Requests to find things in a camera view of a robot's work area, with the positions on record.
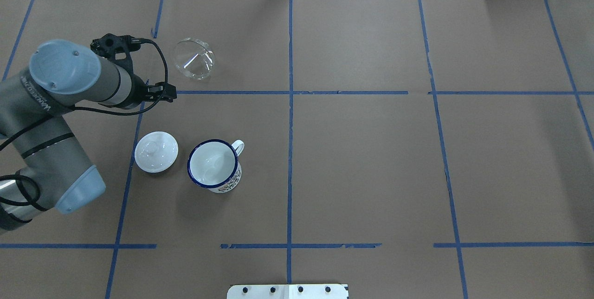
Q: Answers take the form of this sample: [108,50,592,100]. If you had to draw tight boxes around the white enamel mug blue rim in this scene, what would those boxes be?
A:
[187,139,245,194]

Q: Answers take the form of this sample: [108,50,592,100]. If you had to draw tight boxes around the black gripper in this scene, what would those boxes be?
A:
[90,34,177,104]

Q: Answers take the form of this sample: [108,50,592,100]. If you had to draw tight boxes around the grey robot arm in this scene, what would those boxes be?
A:
[0,34,177,234]

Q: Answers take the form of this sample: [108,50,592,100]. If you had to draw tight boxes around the clear plastic funnel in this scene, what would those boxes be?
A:
[173,38,216,80]

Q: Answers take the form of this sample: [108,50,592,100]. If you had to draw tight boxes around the white round lid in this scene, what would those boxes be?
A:
[134,130,179,174]

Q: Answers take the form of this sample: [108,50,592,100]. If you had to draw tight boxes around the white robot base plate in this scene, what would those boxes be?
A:
[226,284,349,299]

